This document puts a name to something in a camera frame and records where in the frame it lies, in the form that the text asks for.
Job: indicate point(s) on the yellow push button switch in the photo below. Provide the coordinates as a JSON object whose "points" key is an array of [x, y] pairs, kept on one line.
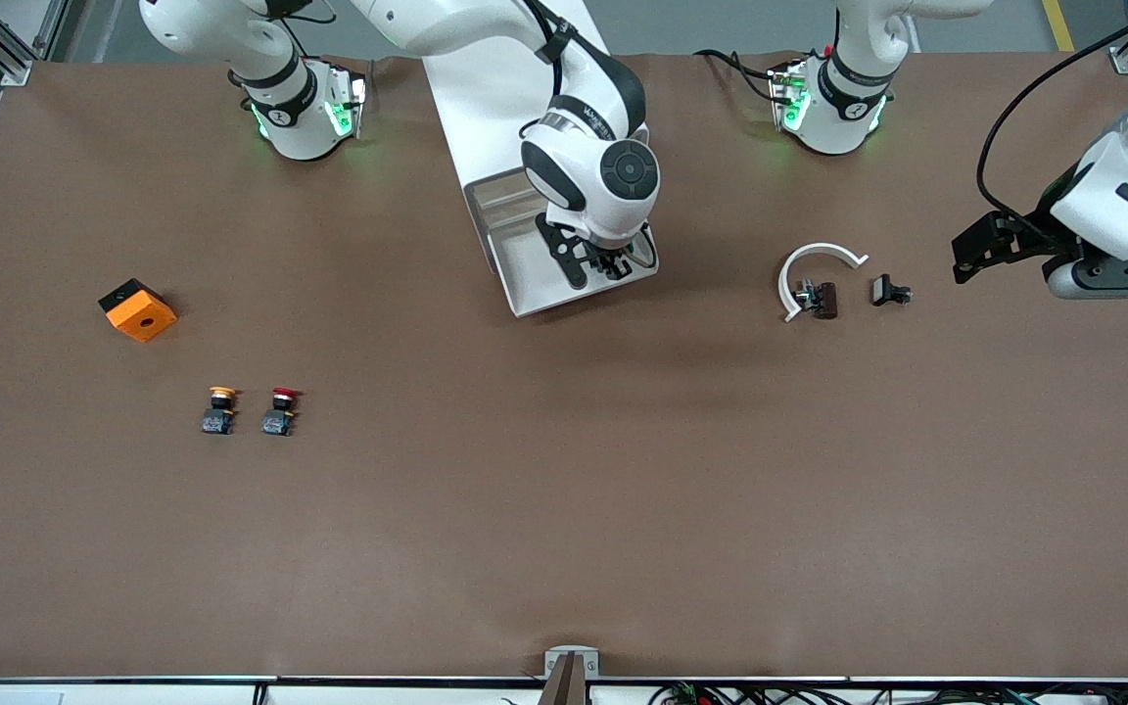
{"points": [[219, 411]]}

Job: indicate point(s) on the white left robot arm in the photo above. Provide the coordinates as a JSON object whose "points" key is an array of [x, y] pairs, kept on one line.
{"points": [[838, 108]]}

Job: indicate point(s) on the red push button switch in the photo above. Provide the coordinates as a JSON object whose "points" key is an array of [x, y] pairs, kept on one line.
{"points": [[281, 411]]}

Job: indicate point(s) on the orange and black switch box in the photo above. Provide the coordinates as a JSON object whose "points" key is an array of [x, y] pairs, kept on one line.
{"points": [[141, 315]]}

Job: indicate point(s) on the white curved plastic guard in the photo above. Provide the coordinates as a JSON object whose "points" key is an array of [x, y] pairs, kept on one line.
{"points": [[819, 249]]}

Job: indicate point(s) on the metal table edge bracket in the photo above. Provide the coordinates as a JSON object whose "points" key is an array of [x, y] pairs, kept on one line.
{"points": [[572, 676]]}

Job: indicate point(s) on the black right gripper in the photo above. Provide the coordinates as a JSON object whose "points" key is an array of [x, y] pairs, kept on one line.
{"points": [[607, 260]]}

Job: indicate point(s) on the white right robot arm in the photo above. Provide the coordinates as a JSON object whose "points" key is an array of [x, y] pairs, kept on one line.
{"points": [[584, 147]]}

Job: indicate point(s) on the dark brown switch component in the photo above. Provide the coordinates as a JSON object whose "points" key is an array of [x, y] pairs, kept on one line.
{"points": [[823, 301]]}

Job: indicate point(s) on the brown table mat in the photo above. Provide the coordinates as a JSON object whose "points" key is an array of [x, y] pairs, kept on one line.
{"points": [[564, 509]]}

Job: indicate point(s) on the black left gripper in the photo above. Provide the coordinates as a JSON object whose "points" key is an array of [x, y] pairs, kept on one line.
{"points": [[1048, 225]]}

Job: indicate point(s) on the white table edge rail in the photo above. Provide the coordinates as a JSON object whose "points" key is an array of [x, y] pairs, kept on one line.
{"points": [[133, 693]]}

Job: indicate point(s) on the small black switch component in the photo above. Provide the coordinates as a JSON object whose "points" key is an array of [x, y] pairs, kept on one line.
{"points": [[885, 290]]}

